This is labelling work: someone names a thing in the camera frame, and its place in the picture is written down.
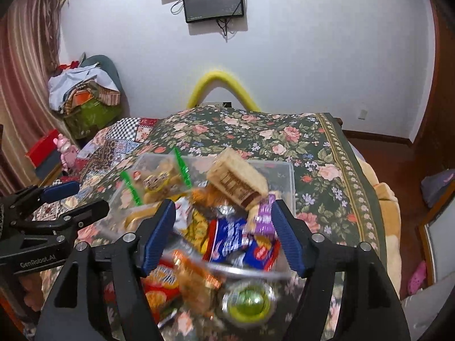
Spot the yellow sandwich biscuit pack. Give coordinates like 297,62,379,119
123,202,160,232

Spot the orange biscuit packet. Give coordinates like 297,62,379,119
172,250,222,315

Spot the silver yellow snack bag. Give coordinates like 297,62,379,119
173,196,209,255

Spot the purple label rice bar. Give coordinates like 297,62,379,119
245,194,276,236

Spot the clear plastic storage box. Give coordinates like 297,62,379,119
96,152,297,281

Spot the blue red snack bag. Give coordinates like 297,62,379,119
203,218,281,272

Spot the beige rice cake pack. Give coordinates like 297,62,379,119
207,148,268,211

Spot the red cracker bag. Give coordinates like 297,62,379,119
141,259,181,322

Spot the orange fried snack bag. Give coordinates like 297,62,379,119
191,184,233,219

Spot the red box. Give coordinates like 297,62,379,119
25,128,61,180

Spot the pink plush toy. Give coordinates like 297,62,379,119
53,133,79,173

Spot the patchwork quilt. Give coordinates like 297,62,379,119
33,118,158,220

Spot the pile of clothes on chair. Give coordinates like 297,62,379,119
48,55,124,141

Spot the green floral bedspread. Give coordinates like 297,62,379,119
38,105,389,341

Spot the green jelly cup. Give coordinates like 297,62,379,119
218,279,277,329

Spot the striped red curtain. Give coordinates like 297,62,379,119
1,0,69,196

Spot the yellow foam tube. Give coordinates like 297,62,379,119
186,70,262,113

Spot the wooden wardrobe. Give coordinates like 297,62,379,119
414,0,454,175

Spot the wall power outlet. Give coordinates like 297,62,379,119
358,109,368,120

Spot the small black wall monitor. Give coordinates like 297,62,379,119
183,0,245,24

